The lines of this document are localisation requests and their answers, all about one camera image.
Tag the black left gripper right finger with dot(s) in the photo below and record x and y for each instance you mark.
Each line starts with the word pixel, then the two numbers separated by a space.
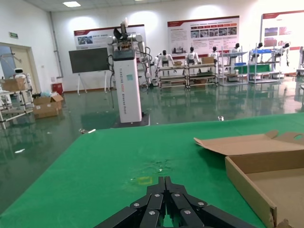
pixel 183 204

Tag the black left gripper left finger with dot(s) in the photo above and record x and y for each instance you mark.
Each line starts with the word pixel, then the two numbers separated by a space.
pixel 152 204

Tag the open brown cardboard box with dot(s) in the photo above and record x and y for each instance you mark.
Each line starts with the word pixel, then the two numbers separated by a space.
pixel 273 190

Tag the green tablecloth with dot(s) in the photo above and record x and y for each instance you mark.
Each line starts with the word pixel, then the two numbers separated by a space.
pixel 95 178

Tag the silver metal table clip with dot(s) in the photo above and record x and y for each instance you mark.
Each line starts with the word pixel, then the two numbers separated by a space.
pixel 221 118
pixel 82 130

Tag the white paper strip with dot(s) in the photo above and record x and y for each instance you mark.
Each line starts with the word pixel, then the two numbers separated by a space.
pixel 20 150
pixel 92 130

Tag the wooden shelf workbench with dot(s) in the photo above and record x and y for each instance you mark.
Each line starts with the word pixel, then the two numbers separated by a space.
pixel 202 76
pixel 172 77

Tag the white metal shelf rack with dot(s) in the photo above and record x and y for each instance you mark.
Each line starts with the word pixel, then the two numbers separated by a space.
pixel 234 82
pixel 263 80

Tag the flat cardboard carton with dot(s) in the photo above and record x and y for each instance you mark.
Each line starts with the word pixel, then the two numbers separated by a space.
pixel 46 113

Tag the white display stand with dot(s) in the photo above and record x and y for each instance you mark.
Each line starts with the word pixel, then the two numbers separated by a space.
pixel 79 83

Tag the open carton with packing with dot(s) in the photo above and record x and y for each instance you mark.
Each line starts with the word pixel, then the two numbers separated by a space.
pixel 48 101

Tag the small brown cardboard carton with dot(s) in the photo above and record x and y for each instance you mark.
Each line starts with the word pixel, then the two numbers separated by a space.
pixel 208 60

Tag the small white humanoid robot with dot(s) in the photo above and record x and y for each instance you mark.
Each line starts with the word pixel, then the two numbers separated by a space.
pixel 214 54
pixel 285 51
pixel 164 58
pixel 192 55
pixel 235 50
pixel 259 51

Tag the red fire cabinet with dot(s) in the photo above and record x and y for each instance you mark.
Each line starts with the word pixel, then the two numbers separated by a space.
pixel 57 88

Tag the blue storage bin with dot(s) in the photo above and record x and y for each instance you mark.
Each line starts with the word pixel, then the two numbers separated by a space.
pixel 239 64
pixel 260 50

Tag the green board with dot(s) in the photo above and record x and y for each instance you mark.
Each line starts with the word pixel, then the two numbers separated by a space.
pixel 251 69

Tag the black display screen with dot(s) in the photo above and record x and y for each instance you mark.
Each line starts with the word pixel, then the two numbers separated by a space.
pixel 88 59

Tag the closed brown cardboard carton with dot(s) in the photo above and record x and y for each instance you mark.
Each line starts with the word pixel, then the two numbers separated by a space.
pixel 13 85

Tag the small white robot head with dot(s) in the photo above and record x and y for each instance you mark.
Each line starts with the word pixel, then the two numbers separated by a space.
pixel 17 71

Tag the white framed doorway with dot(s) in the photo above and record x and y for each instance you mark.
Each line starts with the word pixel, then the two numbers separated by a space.
pixel 21 59

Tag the rectangular ceiling light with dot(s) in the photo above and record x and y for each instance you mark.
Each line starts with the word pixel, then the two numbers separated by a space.
pixel 70 3

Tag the green exit sign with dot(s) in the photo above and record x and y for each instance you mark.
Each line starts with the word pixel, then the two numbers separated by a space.
pixel 13 35

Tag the dark pedestal base plate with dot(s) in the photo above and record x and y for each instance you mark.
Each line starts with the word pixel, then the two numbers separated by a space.
pixel 145 120

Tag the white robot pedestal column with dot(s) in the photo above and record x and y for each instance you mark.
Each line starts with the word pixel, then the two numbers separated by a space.
pixel 127 95

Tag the white tube frame rack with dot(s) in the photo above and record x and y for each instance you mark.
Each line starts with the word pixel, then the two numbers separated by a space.
pixel 21 99

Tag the red white wall poster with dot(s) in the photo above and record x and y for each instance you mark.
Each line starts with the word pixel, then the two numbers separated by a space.
pixel 202 28
pixel 95 38
pixel 285 23

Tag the grey wall pipe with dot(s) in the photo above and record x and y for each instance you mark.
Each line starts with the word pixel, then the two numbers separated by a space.
pixel 55 35

